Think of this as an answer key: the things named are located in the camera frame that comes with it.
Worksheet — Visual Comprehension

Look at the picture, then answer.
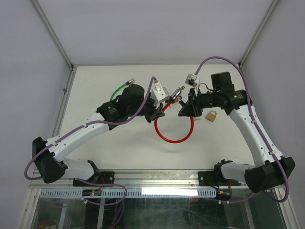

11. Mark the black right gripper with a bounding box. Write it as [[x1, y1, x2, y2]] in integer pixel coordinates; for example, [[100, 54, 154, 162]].
[[179, 87, 221, 117]]

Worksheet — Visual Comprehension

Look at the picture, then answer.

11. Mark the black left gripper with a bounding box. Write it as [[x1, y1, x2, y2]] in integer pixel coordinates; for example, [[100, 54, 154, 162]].
[[128, 93, 165, 124]]

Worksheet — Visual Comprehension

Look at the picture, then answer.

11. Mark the red cable lock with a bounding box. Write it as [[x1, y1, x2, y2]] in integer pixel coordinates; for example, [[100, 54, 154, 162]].
[[152, 93, 194, 145]]

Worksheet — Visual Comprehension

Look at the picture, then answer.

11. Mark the large brass padlock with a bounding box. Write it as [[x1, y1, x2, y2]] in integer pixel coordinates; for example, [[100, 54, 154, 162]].
[[205, 110, 217, 122]]

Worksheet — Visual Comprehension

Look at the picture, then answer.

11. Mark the green cable lock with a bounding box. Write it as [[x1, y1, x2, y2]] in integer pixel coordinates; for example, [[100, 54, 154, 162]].
[[110, 78, 135, 100]]

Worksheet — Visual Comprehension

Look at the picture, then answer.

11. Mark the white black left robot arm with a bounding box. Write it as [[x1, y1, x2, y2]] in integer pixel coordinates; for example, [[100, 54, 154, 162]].
[[32, 83, 169, 185]]

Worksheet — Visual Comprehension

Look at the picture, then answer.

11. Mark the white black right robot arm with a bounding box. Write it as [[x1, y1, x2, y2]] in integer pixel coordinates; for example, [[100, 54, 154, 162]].
[[178, 72, 295, 193]]

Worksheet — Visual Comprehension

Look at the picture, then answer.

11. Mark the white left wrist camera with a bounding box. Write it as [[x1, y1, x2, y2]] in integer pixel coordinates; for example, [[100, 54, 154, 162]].
[[151, 80, 170, 108]]

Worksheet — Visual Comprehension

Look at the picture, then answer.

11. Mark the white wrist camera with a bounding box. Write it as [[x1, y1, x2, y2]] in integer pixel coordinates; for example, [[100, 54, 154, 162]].
[[185, 74, 200, 96], [151, 80, 170, 108]]

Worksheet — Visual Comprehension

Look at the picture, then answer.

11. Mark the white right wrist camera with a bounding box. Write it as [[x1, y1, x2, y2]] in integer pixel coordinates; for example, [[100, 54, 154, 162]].
[[185, 74, 200, 96]]

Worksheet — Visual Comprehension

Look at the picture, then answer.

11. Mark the aluminium mounting rail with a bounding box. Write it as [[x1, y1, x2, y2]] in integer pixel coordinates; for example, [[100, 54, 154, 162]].
[[30, 168, 286, 189]]

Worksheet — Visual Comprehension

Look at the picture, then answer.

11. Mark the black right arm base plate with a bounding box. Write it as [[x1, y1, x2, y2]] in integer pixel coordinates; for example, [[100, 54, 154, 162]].
[[198, 171, 221, 187]]

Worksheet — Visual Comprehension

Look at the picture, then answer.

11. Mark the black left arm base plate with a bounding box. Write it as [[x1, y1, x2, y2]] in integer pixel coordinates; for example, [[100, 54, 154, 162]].
[[72, 171, 115, 187]]

